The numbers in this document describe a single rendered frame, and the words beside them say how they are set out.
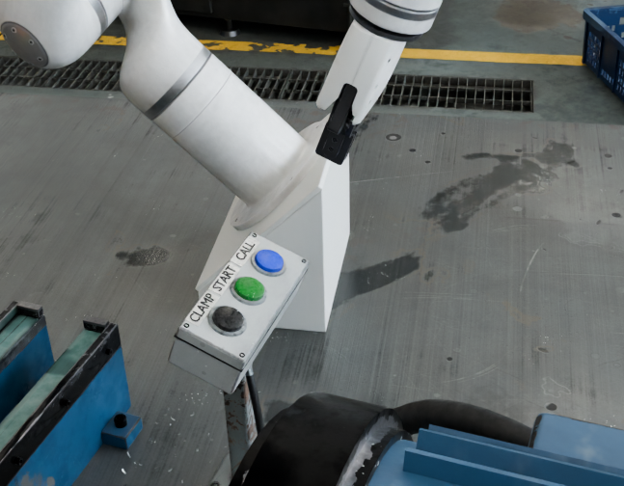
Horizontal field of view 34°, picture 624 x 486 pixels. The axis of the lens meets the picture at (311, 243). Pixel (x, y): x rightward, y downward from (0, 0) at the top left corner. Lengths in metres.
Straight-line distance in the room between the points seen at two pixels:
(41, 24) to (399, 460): 0.94
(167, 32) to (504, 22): 3.29
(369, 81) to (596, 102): 2.92
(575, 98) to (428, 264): 2.44
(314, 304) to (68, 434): 0.37
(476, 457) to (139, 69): 0.96
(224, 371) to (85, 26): 0.53
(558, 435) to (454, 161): 1.29
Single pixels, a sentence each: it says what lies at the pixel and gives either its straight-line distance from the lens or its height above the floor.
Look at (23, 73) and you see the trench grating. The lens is 4.29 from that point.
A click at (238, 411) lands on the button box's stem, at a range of 1.09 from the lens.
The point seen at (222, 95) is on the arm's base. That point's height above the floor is 1.09.
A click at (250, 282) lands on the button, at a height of 1.07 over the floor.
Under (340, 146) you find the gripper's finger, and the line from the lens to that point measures 1.06.
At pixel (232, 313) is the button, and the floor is 1.07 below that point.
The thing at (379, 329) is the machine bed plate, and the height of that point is 0.80.
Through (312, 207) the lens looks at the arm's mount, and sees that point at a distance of 1.25.
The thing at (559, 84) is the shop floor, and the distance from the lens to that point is 3.98.
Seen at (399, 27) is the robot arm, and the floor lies 1.30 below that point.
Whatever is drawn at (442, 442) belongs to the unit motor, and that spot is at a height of 1.35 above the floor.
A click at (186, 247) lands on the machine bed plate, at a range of 1.55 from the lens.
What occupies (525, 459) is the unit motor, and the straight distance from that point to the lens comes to 0.43.
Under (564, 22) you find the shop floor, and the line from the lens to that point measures 4.55.
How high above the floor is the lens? 1.65
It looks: 34 degrees down
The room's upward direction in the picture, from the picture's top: 2 degrees counter-clockwise
